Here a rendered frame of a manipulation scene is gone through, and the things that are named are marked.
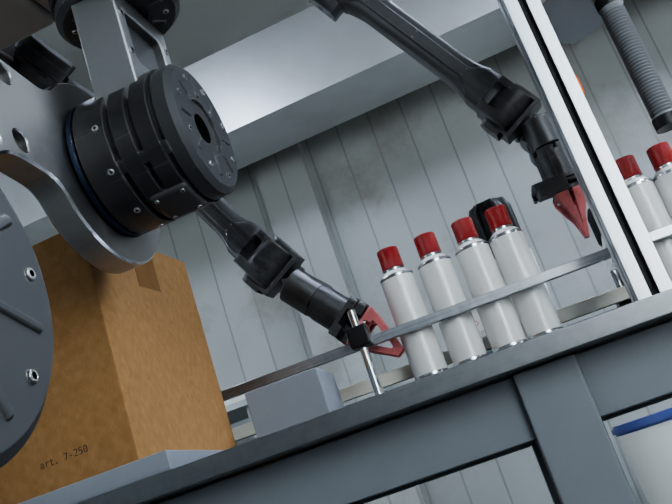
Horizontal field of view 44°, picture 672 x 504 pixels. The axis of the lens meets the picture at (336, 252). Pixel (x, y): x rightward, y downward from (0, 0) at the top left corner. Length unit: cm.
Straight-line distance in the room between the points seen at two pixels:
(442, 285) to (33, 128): 65
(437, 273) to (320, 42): 313
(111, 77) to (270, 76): 346
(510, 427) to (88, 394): 43
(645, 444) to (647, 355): 299
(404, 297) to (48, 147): 61
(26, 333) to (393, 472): 48
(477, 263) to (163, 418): 52
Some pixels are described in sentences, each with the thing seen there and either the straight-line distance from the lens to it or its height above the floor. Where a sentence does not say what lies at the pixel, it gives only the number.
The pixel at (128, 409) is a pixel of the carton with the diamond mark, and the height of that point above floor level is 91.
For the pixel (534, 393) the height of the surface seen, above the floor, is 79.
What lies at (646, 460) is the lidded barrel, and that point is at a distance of 383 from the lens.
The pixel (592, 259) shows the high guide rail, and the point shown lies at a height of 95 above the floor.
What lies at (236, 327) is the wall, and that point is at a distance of 497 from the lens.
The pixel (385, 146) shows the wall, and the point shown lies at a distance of 491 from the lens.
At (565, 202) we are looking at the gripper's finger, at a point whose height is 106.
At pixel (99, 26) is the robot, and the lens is 89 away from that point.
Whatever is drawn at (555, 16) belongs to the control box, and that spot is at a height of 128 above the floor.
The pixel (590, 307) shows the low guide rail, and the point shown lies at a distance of 127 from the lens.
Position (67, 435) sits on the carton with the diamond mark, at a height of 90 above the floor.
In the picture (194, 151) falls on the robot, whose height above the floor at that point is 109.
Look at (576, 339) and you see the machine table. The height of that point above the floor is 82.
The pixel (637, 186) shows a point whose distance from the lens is 126.
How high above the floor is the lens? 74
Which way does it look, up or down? 17 degrees up
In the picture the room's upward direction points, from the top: 19 degrees counter-clockwise
